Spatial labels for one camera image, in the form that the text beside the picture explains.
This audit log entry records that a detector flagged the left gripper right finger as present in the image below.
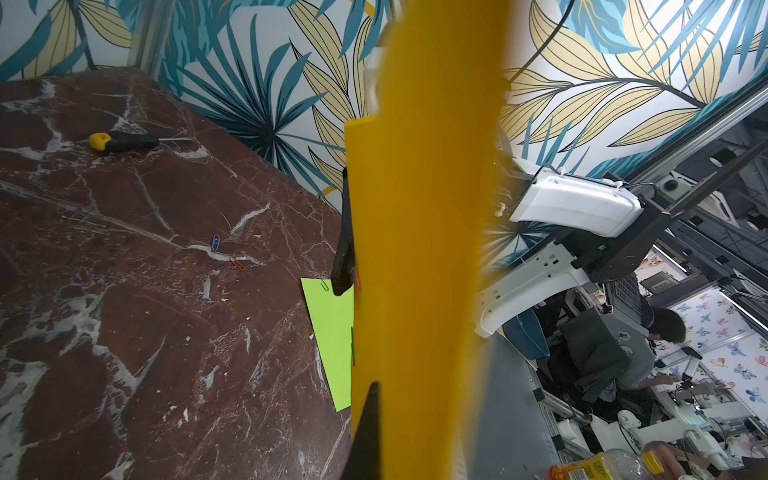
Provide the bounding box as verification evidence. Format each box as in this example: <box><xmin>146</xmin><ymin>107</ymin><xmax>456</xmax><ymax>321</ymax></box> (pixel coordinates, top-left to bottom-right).
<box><xmin>340</xmin><ymin>382</ymin><xmax>381</xmax><ymax>480</ymax></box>

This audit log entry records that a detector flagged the small black orange tool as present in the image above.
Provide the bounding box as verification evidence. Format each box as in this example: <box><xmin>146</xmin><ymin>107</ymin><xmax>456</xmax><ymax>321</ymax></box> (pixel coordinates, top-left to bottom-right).
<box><xmin>88</xmin><ymin>131</ymin><xmax>192</xmax><ymax>153</ymax></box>

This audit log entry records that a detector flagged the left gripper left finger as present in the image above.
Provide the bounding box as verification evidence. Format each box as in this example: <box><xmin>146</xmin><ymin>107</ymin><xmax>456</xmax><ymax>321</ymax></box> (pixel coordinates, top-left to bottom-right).
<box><xmin>331</xmin><ymin>168</ymin><xmax>356</xmax><ymax>296</ymax></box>

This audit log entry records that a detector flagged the lime green paper sheet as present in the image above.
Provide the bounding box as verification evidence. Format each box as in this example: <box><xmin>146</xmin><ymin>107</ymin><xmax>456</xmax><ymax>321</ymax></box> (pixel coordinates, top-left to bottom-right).
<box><xmin>301</xmin><ymin>278</ymin><xmax>354</xmax><ymax>412</ymax></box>

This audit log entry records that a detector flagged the yellow paper sheet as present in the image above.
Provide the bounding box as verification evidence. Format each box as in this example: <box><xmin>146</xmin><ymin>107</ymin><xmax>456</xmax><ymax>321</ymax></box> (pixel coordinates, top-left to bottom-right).
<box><xmin>345</xmin><ymin>1</ymin><xmax>520</xmax><ymax>479</ymax></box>

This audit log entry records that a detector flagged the seated person in background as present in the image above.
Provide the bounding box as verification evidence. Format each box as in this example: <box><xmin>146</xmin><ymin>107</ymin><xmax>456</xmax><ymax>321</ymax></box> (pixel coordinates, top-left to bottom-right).
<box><xmin>548</xmin><ymin>307</ymin><xmax>688</xmax><ymax>415</ymax></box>

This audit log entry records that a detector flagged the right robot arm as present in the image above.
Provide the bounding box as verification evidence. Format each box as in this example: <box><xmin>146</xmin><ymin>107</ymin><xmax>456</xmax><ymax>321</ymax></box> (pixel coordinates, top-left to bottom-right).
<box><xmin>473</xmin><ymin>166</ymin><xmax>674</xmax><ymax>338</ymax></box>

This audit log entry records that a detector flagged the right aluminium corner post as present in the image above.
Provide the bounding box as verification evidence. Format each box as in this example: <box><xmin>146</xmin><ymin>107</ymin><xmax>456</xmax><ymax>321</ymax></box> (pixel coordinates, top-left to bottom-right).
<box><xmin>128</xmin><ymin>0</ymin><xmax>176</xmax><ymax>79</ymax></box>

